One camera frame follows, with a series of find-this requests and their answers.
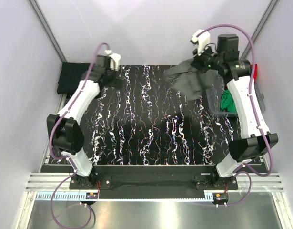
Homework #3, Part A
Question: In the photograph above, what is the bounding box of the aluminium frame rail front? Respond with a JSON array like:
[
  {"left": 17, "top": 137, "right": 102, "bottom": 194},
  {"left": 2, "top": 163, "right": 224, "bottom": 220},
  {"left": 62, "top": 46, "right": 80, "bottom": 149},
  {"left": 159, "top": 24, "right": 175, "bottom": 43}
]
[{"left": 26, "top": 173, "right": 284, "bottom": 192}]

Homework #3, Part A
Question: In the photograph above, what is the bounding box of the folded black t shirt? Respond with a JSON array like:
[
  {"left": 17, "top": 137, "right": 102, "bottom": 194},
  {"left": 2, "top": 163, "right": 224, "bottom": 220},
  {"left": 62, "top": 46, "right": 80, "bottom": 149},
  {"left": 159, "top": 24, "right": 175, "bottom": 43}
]
[{"left": 57, "top": 62, "right": 90, "bottom": 94}]

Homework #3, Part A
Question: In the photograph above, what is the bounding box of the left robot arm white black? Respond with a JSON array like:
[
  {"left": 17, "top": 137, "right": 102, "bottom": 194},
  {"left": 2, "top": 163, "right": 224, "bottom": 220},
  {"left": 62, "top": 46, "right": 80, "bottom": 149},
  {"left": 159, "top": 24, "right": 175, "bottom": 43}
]
[{"left": 47, "top": 52, "right": 121, "bottom": 189}]

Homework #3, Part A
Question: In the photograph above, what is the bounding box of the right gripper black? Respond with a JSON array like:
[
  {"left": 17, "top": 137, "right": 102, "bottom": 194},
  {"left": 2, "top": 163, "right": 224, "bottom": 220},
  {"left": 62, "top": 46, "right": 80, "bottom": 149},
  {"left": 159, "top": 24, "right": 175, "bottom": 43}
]
[{"left": 192, "top": 43, "right": 223, "bottom": 74}]

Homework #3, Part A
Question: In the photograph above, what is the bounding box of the aluminium corner post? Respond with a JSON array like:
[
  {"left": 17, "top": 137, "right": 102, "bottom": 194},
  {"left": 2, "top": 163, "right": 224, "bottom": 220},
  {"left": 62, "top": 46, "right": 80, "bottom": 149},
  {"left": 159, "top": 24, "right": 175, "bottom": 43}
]
[
  {"left": 241, "top": 0, "right": 280, "bottom": 59},
  {"left": 28, "top": 0, "right": 67, "bottom": 62}
]

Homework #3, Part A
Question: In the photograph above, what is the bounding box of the red t shirt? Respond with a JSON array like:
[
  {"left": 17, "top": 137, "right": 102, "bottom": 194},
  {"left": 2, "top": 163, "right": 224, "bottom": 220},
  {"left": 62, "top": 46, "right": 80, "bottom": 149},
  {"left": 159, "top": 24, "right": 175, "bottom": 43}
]
[{"left": 251, "top": 64, "right": 257, "bottom": 82}]

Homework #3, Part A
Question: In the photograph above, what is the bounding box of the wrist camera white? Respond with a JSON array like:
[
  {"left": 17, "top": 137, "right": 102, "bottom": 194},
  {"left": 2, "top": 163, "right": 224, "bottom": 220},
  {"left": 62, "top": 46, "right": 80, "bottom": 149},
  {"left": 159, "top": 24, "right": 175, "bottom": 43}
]
[
  {"left": 104, "top": 49, "right": 121, "bottom": 71},
  {"left": 190, "top": 29, "right": 211, "bottom": 55}
]

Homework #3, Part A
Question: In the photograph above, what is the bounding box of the left aluminium corner post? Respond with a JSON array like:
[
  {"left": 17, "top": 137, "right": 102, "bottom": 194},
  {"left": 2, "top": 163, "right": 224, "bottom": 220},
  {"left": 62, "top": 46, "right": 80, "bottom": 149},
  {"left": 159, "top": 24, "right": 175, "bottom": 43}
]
[{"left": 28, "top": 0, "right": 67, "bottom": 62}]

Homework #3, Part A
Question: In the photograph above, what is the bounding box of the green t shirt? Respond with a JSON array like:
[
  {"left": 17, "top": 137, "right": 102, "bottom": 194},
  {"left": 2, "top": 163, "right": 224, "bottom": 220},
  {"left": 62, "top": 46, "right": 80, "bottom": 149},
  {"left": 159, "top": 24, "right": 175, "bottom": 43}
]
[{"left": 220, "top": 90, "right": 237, "bottom": 113}]

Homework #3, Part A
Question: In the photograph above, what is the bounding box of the white slotted cable duct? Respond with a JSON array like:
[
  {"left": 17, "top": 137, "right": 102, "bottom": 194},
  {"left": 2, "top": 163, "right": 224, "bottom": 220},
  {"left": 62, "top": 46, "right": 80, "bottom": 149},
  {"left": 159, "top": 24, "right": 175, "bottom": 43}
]
[{"left": 36, "top": 191, "right": 228, "bottom": 203}]

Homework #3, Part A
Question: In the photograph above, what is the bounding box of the grey t shirt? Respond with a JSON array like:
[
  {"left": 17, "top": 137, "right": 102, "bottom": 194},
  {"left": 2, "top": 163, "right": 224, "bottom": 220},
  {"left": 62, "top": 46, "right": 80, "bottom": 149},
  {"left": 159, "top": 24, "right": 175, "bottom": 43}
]
[{"left": 163, "top": 59, "right": 218, "bottom": 101}]

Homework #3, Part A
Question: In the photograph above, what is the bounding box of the black marble pattern mat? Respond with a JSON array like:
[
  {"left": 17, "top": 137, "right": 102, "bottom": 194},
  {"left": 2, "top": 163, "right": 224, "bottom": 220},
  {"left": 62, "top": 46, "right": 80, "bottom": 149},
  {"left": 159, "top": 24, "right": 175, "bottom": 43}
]
[{"left": 80, "top": 65, "right": 240, "bottom": 165}]

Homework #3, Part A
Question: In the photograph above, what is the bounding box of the clear plastic bin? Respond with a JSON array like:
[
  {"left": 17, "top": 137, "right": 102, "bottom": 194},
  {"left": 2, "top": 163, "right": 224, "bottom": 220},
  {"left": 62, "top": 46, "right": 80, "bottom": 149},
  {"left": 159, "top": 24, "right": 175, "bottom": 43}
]
[{"left": 206, "top": 76, "right": 265, "bottom": 117}]

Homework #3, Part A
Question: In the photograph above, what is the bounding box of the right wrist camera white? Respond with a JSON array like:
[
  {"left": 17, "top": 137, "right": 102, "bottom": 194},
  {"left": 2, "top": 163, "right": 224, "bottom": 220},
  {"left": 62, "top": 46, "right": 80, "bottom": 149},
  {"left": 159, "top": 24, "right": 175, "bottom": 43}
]
[{"left": 190, "top": 29, "right": 211, "bottom": 55}]

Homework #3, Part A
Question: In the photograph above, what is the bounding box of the right aluminium corner post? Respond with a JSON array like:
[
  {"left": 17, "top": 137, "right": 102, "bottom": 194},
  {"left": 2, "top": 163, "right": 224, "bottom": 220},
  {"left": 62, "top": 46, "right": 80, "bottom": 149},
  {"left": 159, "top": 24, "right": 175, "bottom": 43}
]
[{"left": 241, "top": 0, "right": 280, "bottom": 59}]

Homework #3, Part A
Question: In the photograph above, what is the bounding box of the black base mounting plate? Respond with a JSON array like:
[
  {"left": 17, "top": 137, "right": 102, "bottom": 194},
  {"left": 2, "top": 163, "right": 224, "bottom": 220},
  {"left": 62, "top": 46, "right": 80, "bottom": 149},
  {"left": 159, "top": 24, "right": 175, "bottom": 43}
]
[{"left": 70, "top": 173, "right": 225, "bottom": 199}]

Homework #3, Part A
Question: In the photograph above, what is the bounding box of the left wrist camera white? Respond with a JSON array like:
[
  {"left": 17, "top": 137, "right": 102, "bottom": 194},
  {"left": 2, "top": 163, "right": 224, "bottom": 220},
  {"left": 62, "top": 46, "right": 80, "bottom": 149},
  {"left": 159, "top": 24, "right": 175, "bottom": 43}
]
[{"left": 104, "top": 49, "right": 121, "bottom": 71}]

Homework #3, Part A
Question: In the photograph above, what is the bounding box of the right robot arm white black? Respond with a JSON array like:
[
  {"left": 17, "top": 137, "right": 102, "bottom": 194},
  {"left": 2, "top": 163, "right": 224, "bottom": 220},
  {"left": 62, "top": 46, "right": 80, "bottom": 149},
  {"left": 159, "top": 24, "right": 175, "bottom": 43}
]
[{"left": 191, "top": 30, "right": 278, "bottom": 189}]

